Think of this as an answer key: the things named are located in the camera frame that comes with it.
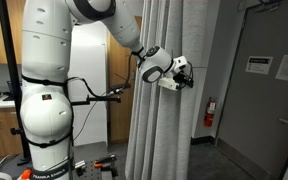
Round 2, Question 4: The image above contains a grey fabric curtain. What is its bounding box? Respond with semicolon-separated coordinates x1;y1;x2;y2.
125;0;221;180

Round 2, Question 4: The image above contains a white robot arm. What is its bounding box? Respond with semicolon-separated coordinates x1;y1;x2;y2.
20;0;188;180

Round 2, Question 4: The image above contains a wooden door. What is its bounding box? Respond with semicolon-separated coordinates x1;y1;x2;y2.
105;15;143;145

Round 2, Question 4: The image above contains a white board panel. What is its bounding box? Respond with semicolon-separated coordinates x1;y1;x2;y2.
67;21;108;146

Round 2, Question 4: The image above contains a red fire extinguisher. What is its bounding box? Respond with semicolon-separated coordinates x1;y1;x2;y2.
204;98;216;127

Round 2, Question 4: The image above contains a grey door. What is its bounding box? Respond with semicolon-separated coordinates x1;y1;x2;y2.
216;0;288;180

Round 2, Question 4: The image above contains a black and white door sign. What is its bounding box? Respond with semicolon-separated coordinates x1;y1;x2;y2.
246;56;273;75

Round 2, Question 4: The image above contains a black vertical pole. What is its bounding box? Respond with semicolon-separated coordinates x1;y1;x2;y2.
0;0;31;166

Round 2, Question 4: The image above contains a wooden cabinet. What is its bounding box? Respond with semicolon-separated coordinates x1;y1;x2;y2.
0;108;23;157

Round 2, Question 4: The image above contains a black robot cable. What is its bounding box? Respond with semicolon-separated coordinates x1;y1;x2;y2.
63;53;195;180

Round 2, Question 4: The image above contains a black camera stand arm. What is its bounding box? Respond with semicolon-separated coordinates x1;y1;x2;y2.
70;96;121;106

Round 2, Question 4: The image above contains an orange handled clamp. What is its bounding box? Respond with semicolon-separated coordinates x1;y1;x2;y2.
93;154;116;169

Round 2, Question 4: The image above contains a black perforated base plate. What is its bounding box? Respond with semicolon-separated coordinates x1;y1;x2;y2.
74;161;113;180

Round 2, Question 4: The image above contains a silver door handle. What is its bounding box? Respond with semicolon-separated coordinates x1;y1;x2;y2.
278;118;288;124

